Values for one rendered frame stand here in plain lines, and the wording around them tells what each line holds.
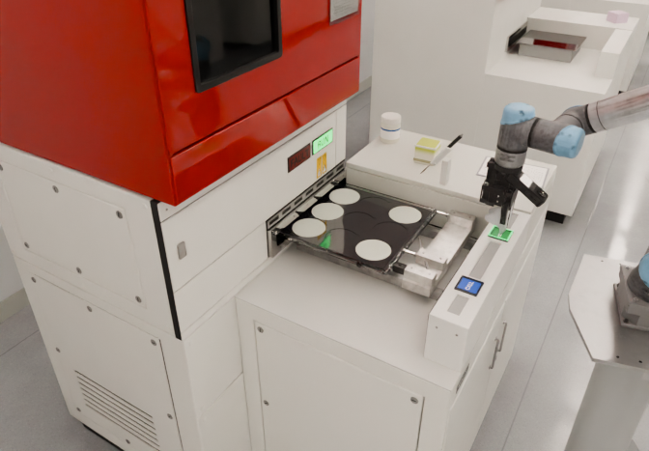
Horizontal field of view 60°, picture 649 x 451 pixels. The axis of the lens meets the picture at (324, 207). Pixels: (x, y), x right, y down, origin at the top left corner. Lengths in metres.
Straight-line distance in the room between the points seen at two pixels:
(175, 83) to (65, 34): 0.25
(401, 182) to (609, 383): 0.84
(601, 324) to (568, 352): 1.13
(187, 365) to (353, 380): 0.43
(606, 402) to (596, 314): 0.31
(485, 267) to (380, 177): 0.54
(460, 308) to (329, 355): 0.36
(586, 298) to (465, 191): 0.46
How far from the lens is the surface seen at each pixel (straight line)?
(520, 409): 2.48
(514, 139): 1.46
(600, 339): 1.60
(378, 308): 1.54
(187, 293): 1.42
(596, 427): 1.96
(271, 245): 1.64
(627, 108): 1.50
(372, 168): 1.89
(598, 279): 1.80
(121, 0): 1.10
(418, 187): 1.83
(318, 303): 1.55
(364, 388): 1.51
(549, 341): 2.79
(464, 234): 1.75
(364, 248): 1.61
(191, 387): 1.61
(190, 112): 1.18
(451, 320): 1.32
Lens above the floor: 1.84
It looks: 32 degrees down
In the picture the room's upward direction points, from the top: straight up
